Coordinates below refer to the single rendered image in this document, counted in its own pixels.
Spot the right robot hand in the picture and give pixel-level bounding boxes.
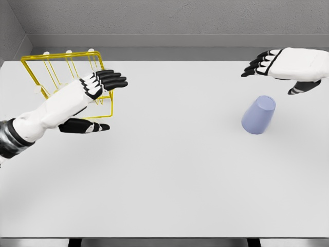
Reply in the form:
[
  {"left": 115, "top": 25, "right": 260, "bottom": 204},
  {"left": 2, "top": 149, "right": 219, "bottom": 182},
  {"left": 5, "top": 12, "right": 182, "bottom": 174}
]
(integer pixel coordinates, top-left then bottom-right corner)
[{"left": 241, "top": 47, "right": 329, "bottom": 95}]

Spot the yellow wire cup holder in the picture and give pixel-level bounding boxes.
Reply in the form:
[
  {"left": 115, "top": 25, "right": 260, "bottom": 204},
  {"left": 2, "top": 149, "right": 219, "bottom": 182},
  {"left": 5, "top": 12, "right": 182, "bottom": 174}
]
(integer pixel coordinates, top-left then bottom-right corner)
[{"left": 20, "top": 48, "right": 115, "bottom": 119}]

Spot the lilac plastic cup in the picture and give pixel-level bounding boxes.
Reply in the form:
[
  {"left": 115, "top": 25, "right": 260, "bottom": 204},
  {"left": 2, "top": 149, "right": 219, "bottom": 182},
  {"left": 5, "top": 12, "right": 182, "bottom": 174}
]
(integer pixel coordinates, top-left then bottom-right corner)
[{"left": 241, "top": 95, "right": 277, "bottom": 135}]

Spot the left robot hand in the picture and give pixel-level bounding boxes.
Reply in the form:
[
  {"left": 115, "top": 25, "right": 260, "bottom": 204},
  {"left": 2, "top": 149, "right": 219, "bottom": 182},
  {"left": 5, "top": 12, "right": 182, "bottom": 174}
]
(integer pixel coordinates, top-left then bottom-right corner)
[{"left": 38, "top": 69, "right": 129, "bottom": 134}]

